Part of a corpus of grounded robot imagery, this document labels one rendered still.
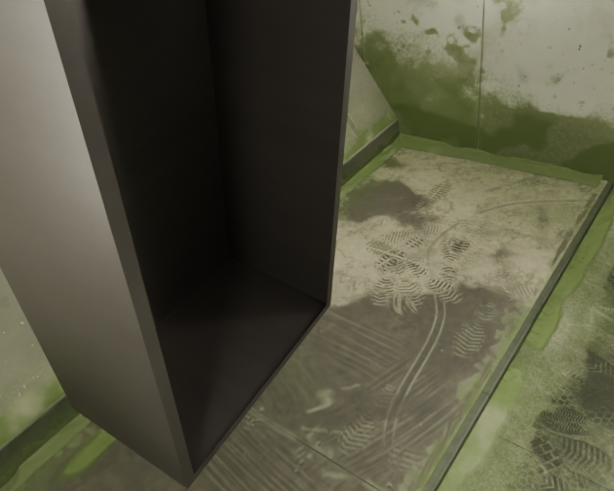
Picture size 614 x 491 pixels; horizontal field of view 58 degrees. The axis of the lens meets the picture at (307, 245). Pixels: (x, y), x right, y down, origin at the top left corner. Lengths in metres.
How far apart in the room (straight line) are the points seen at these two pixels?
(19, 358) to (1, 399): 0.13
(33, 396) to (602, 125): 2.45
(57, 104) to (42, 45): 0.06
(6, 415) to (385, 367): 1.21
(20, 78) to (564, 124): 2.43
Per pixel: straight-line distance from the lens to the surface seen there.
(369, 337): 2.01
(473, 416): 1.81
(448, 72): 2.89
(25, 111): 0.68
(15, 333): 2.01
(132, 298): 0.77
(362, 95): 3.01
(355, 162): 2.84
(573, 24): 2.63
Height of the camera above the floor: 1.53
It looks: 37 degrees down
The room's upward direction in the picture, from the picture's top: 11 degrees counter-clockwise
